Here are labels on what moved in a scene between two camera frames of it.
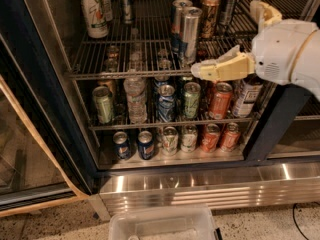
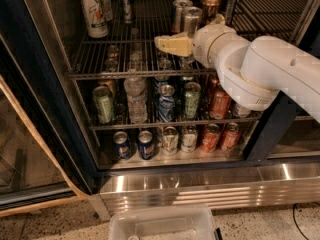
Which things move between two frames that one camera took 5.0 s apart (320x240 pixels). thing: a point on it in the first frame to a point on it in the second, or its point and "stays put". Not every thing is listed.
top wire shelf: (144, 47) stays put
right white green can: (188, 138) stays put
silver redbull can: (190, 17) stays put
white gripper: (277, 52) to (202, 44)
